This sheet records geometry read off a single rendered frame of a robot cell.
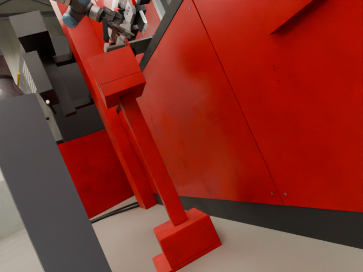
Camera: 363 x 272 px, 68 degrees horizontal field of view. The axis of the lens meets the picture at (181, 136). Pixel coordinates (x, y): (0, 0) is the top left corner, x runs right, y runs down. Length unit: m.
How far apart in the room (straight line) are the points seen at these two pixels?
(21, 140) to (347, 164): 0.94
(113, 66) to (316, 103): 0.69
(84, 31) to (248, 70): 1.99
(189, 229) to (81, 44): 1.92
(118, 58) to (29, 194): 0.55
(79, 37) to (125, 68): 1.57
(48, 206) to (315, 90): 0.86
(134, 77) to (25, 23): 1.90
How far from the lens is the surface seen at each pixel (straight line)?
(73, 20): 1.55
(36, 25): 2.79
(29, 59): 2.64
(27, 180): 1.01
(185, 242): 1.02
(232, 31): 0.80
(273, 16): 0.67
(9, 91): 1.11
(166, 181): 1.05
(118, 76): 1.02
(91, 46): 2.54
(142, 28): 1.71
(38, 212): 1.01
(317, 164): 0.74
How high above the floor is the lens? 0.41
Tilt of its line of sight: 1 degrees up
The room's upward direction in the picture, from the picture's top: 24 degrees counter-clockwise
